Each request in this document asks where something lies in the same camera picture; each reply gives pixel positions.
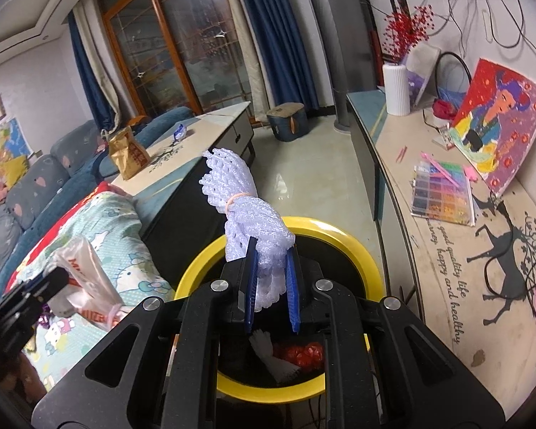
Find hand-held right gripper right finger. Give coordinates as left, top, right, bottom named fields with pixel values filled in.
left=285, top=249, right=505, bottom=429

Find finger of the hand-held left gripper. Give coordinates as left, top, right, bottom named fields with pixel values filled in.
left=24, top=267, right=70, bottom=305

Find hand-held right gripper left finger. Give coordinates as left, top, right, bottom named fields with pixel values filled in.
left=31, top=237, right=260, bottom=429

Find white red print plastic bag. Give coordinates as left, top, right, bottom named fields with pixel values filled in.
left=49, top=236, right=126, bottom=332

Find yellow rimmed trash bin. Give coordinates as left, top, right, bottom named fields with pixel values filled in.
left=173, top=217, right=381, bottom=405

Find white foam net bundle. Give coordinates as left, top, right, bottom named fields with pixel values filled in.
left=200, top=147, right=298, bottom=314

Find person's left forearm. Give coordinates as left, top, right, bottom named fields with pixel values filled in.
left=0, top=352, right=43, bottom=414

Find grey heart print sofa cushion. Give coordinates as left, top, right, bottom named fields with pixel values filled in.
left=51, top=120, right=104, bottom=171
left=0, top=208, right=24, bottom=287
left=4, top=154, right=71, bottom=230

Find red mesh net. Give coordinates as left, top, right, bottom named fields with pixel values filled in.
left=279, top=342, right=325, bottom=371

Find white frilled paper scrap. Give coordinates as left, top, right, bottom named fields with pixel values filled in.
left=249, top=328, right=301, bottom=384

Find cartoon cat printed blanket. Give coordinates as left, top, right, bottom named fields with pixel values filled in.
left=6, top=190, right=177, bottom=394

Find blue fabric sofa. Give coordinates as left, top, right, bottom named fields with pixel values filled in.
left=0, top=106, right=193, bottom=296

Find yellow pillow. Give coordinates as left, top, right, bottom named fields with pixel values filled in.
left=0, top=156, right=30, bottom=189

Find long TV cabinet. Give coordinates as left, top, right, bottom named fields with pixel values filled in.
left=346, top=87, right=536, bottom=421

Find colourful country map poster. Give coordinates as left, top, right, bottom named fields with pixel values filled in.
left=0, top=118, right=33, bottom=179

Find brown paper bag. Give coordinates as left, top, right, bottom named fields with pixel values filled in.
left=107, top=126, right=152, bottom=180

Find long grey coffee table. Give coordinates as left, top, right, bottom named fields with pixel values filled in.
left=109, top=100, right=256, bottom=278

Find dark blue storage stool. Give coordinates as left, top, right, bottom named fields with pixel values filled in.
left=266, top=103, right=309, bottom=143

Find clear box of colourful beads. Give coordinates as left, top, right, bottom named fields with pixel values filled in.
left=411, top=161, right=476, bottom=227

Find pink pen tool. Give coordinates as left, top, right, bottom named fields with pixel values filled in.
left=421, top=152, right=462, bottom=185

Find blue curtain beside sofa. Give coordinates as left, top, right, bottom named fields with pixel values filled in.
left=67, top=11, right=120, bottom=131

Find red yarn ball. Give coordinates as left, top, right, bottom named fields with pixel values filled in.
left=431, top=98, right=453, bottom=119

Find grey tower air conditioner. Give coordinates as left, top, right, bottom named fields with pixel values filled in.
left=297, top=0, right=377, bottom=132

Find small purple picture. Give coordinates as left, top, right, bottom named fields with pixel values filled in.
left=404, top=47, right=441, bottom=109

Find blue curtain beside air conditioner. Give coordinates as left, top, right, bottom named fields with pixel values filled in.
left=223, top=0, right=320, bottom=120

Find wooden framed glass door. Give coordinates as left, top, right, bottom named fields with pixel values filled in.
left=96, top=0, right=256, bottom=119

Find colourful portrait painting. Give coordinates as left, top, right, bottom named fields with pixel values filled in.
left=447, top=58, right=536, bottom=197

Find blue basket with black handle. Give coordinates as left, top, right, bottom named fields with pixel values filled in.
left=435, top=51, right=473, bottom=104

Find black wall cables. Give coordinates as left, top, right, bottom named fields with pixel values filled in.
left=444, top=0, right=527, bottom=51

